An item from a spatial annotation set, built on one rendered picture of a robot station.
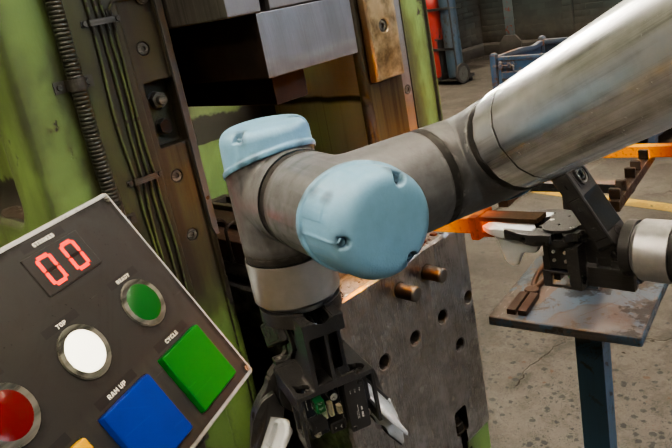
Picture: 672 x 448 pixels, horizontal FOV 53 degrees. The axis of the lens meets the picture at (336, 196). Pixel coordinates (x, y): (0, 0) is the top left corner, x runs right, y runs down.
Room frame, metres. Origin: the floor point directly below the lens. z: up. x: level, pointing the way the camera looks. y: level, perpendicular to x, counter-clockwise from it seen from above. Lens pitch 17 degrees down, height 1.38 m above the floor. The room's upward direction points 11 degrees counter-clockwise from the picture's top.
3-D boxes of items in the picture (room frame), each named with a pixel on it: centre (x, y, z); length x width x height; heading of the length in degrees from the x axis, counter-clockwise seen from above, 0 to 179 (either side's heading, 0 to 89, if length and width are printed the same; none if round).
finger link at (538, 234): (0.81, -0.25, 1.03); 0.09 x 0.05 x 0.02; 46
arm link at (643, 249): (0.72, -0.37, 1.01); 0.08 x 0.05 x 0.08; 133
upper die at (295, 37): (1.22, 0.13, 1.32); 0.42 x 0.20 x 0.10; 43
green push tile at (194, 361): (0.67, 0.19, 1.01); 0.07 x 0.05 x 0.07; 158
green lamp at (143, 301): (0.69, 0.23, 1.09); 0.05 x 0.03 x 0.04; 133
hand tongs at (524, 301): (1.47, -0.50, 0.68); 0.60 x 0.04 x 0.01; 143
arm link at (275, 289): (0.53, 0.04, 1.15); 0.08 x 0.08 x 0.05
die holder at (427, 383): (1.27, 0.10, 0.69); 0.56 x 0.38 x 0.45; 43
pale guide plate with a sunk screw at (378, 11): (1.38, -0.15, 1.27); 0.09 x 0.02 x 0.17; 133
